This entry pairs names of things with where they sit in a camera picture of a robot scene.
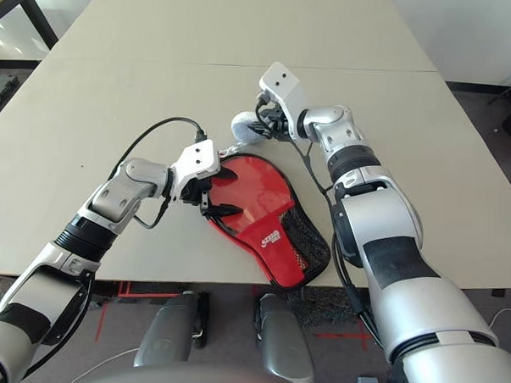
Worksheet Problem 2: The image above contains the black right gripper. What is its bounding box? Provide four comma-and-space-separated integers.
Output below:
249, 103, 295, 142

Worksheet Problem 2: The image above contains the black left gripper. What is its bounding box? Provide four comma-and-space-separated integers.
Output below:
179, 164, 244, 219

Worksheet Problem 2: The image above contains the black red paddle case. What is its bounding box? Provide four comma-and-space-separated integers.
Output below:
200, 151, 336, 291

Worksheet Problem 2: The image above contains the silver left robot leg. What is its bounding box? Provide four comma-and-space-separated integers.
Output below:
132, 290, 212, 371

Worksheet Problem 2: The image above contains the grey robot torso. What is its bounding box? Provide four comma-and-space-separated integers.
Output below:
70, 358, 316, 383

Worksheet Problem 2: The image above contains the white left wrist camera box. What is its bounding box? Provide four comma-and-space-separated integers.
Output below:
169, 139, 223, 204

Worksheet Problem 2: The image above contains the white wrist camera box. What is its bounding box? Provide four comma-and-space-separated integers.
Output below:
256, 60, 314, 141
169, 139, 223, 204

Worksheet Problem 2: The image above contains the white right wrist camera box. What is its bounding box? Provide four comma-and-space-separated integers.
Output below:
256, 60, 314, 141

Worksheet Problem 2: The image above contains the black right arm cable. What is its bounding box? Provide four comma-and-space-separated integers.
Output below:
245, 96, 396, 347

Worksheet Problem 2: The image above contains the white floor cable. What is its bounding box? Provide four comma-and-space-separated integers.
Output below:
489, 306, 511, 329
79, 347, 136, 383

